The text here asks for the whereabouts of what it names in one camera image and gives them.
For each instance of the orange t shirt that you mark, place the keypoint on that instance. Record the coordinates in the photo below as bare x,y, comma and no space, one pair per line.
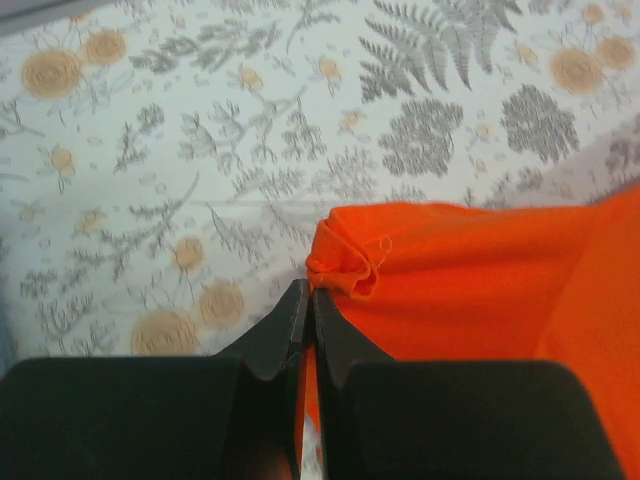
436,281

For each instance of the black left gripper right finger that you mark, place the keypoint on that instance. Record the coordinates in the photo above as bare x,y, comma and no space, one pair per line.
386,419

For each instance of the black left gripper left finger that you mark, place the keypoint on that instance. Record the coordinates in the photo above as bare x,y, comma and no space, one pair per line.
238,414

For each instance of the floral table mat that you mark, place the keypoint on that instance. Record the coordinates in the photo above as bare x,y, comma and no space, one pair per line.
164,163

